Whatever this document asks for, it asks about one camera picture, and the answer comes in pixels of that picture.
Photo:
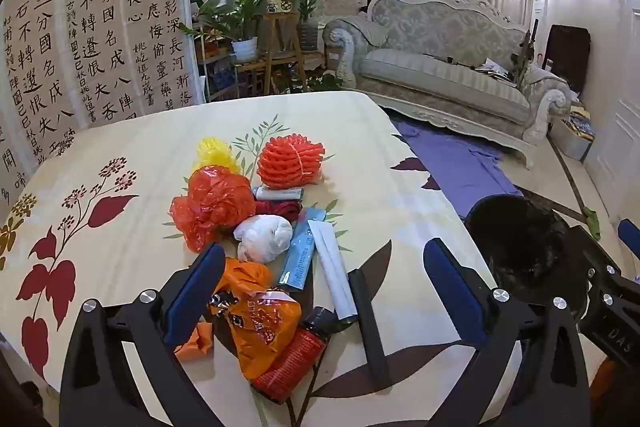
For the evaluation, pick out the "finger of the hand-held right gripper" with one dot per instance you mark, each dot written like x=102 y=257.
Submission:
x=630 y=239
x=592 y=257

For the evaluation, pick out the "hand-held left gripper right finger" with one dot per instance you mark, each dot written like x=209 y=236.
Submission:
x=452 y=287

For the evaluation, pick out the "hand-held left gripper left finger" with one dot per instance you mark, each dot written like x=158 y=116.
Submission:
x=192 y=297

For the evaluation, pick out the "orange printed plastic bag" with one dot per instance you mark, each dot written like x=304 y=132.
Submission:
x=255 y=317

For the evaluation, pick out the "bin with black bag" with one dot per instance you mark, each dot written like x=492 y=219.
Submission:
x=515 y=232

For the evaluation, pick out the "black stick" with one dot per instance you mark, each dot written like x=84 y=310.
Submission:
x=372 y=337

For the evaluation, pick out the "red plastic bag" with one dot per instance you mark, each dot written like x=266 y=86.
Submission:
x=215 y=202

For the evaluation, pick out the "light blue carton box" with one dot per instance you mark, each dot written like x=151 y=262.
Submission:
x=300 y=252

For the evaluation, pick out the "red bottle with black cap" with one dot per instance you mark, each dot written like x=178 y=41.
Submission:
x=295 y=357

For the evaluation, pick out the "white squeeze tube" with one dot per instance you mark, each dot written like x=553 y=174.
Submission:
x=332 y=272

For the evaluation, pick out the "dark red mesh bundle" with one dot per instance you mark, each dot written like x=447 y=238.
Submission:
x=280 y=208

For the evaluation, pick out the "small blue white tube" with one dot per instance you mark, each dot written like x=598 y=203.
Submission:
x=277 y=194

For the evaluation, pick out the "yellow foam fruit net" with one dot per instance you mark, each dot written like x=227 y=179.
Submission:
x=215 y=154

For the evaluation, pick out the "orange foam fruit net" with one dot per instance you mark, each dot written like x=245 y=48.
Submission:
x=290 y=159

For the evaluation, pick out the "person's right forearm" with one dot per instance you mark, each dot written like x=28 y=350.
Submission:
x=606 y=382

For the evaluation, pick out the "clear storage box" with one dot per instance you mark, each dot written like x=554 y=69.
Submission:
x=572 y=137

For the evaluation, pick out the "purple cloth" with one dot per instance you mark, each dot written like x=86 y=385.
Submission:
x=450 y=167

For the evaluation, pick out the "dark cloth cover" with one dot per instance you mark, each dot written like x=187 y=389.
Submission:
x=567 y=57

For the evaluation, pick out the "ornate white sofa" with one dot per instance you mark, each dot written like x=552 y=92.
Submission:
x=440 y=82

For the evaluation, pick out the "papers on sofa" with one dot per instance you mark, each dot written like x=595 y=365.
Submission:
x=492 y=69

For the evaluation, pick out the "toy rifle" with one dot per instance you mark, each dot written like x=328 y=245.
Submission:
x=525 y=52

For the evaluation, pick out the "floral cream bedsheet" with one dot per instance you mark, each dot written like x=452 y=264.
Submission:
x=310 y=117

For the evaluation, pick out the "small leafy floor plant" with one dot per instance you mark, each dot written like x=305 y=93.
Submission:
x=325 y=84

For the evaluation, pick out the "plant in white pot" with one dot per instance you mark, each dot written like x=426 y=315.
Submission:
x=245 y=49

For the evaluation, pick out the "striped sofa cushion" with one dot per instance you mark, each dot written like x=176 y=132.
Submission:
x=367 y=32

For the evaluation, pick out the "wooden plant stand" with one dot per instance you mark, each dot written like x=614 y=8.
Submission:
x=280 y=42

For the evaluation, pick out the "small yellow clock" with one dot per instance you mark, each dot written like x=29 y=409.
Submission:
x=278 y=5

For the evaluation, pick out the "calligraphy wall sheet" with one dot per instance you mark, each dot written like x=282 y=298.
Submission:
x=100 y=32
x=160 y=7
x=40 y=57

